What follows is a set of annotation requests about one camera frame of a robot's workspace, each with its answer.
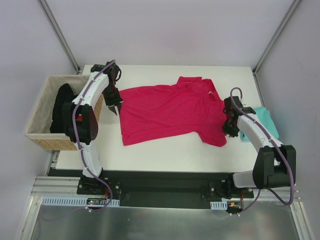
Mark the pink t shirt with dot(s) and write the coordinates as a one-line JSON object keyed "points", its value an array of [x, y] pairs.
{"points": [[191, 105]]}

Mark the black t shirt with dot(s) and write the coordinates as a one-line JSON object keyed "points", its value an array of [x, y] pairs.
{"points": [[65, 95]]}

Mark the folded teal t shirt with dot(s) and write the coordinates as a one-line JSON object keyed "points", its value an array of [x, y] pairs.
{"points": [[266, 117]]}

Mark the left white cable duct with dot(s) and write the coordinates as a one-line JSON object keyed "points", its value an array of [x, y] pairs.
{"points": [[66, 201]]}

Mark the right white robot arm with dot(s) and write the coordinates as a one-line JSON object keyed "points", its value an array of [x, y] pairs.
{"points": [[275, 164]]}

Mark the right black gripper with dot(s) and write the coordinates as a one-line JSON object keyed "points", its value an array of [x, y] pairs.
{"points": [[230, 129]]}

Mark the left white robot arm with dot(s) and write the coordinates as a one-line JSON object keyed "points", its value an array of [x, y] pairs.
{"points": [[79, 120]]}

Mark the white cable duct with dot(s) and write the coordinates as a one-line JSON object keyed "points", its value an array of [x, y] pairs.
{"points": [[219, 205], [66, 201]]}

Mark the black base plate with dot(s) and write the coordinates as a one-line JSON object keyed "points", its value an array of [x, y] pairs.
{"points": [[151, 189]]}

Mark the right white cable duct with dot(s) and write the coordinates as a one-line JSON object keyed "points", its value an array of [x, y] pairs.
{"points": [[219, 205]]}

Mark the aluminium rail frame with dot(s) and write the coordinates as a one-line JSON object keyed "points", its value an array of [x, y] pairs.
{"points": [[268, 219]]}

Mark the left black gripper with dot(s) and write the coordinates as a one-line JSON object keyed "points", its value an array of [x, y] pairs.
{"points": [[114, 102]]}

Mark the wicker laundry basket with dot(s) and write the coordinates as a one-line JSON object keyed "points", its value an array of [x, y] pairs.
{"points": [[38, 128]]}

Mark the left rear aluminium post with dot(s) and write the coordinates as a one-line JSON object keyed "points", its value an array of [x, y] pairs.
{"points": [[45, 7]]}

